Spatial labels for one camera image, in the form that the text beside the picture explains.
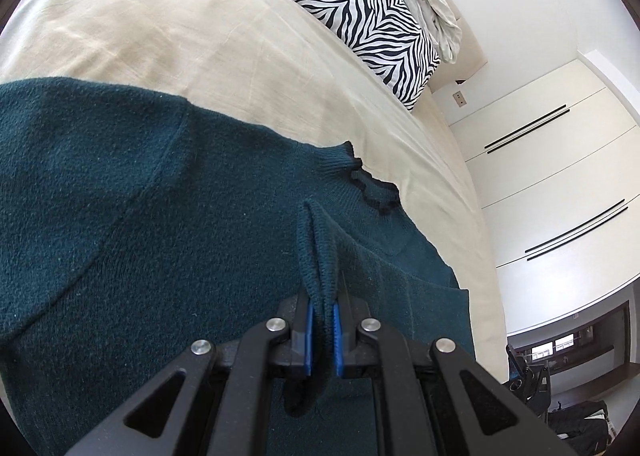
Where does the black bag on floor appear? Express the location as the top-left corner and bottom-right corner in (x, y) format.
(504, 344), (615, 455)

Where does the zebra print pillow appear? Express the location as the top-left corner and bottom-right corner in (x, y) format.
(294, 0), (440, 110)

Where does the white wardrobe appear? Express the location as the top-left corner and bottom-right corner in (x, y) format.
(451, 59), (639, 335)

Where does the wall power socket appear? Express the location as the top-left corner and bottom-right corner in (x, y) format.
(452, 90), (466, 107)

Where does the beige bed sheet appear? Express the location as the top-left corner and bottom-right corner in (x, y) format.
(1, 0), (508, 379)

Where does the dark teal knit sweater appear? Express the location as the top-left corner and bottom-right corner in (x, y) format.
(1, 78), (473, 455)

